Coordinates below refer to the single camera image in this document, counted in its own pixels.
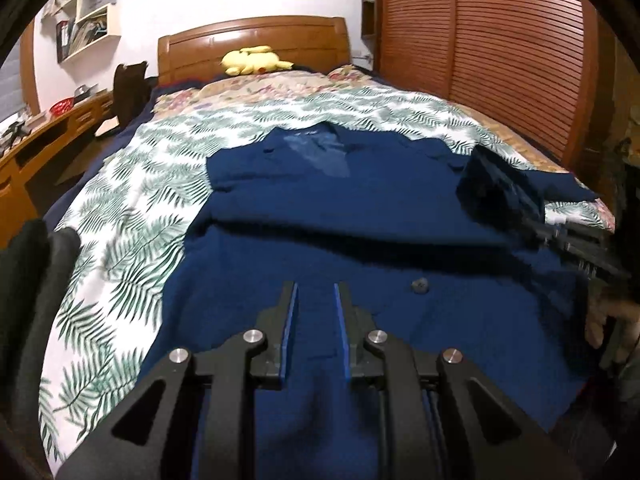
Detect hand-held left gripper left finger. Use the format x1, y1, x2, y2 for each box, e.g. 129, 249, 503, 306
55, 280, 301, 480

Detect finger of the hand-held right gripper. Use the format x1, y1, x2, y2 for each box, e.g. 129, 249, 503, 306
456, 145, 631, 282

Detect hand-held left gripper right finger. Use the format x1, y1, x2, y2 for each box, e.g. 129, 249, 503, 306
333, 282, 583, 480

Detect navy blue shirt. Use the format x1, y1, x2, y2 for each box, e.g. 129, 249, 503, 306
137, 122, 601, 480

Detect person's right hand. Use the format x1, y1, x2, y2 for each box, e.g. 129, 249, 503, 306
584, 287, 640, 350

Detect wooden louvred wardrobe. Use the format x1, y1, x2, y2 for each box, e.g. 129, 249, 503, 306
375, 0, 617, 173

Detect leaf print blanket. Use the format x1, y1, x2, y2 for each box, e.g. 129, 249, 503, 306
39, 82, 608, 466

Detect open wooden side shelf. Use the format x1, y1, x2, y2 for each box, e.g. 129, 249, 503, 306
360, 0, 379, 41

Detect floral quilt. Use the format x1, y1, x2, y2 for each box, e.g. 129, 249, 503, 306
152, 64, 617, 233

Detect black garment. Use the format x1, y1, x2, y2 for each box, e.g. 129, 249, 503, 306
0, 219, 82, 443

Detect yellow plush toy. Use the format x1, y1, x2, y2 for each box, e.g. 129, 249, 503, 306
221, 46, 295, 77

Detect cardboard piece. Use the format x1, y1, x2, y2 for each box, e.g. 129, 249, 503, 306
94, 116, 122, 139

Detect dark brown chair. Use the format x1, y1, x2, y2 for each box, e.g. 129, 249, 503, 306
113, 60, 151, 127

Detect wooden bed headboard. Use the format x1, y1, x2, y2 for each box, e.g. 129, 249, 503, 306
157, 15, 351, 86

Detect wooden desk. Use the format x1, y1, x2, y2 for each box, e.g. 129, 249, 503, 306
0, 87, 118, 251

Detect window blinds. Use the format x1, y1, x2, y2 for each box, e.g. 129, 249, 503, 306
0, 35, 32, 128

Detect white wall shelf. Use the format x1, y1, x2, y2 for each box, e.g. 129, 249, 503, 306
41, 0, 125, 64

